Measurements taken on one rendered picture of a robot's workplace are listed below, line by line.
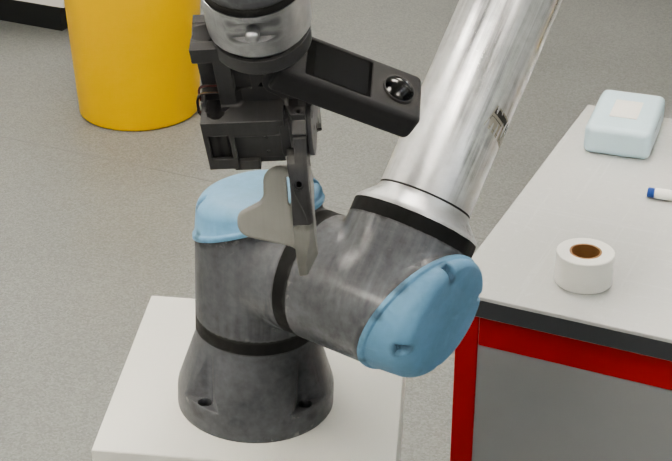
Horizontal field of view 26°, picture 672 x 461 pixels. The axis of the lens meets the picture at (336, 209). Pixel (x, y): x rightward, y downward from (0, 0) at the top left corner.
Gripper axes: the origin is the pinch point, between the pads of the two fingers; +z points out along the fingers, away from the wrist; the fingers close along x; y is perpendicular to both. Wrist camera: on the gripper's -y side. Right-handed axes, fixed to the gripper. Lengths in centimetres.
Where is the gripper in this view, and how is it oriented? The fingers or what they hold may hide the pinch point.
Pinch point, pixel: (315, 201)
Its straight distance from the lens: 118.7
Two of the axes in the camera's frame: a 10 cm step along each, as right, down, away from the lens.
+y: -10.0, 0.4, 0.7
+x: -0.2, 7.8, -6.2
